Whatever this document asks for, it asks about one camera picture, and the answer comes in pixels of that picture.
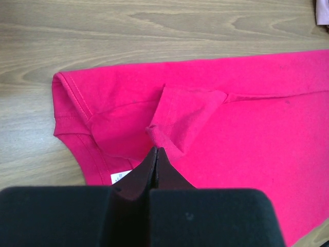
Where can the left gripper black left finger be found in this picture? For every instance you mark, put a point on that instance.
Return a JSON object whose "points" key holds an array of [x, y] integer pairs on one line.
{"points": [[77, 215]]}

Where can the crimson red t shirt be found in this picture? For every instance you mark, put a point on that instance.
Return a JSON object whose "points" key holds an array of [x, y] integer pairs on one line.
{"points": [[248, 122]]}

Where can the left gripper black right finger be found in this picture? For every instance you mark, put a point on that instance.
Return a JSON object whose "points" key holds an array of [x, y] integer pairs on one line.
{"points": [[181, 215]]}

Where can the folded dusty pink t shirt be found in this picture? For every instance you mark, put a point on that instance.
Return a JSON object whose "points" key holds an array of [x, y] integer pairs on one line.
{"points": [[322, 12]]}

